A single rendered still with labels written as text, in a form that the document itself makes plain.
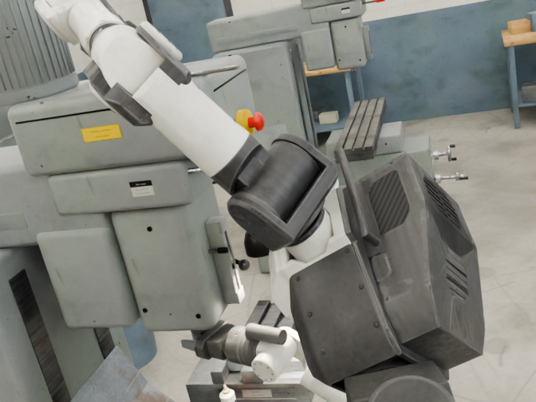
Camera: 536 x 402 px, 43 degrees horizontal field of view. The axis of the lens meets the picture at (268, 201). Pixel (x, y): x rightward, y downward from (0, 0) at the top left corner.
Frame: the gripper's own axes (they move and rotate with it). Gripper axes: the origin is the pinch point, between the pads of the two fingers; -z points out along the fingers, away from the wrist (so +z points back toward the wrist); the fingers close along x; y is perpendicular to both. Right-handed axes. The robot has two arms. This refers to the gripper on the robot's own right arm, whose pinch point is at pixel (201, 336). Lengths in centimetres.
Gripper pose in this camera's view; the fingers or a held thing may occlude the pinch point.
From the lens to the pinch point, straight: 170.5
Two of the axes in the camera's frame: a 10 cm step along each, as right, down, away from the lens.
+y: 2.0, 9.2, 3.3
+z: 8.1, 0.4, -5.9
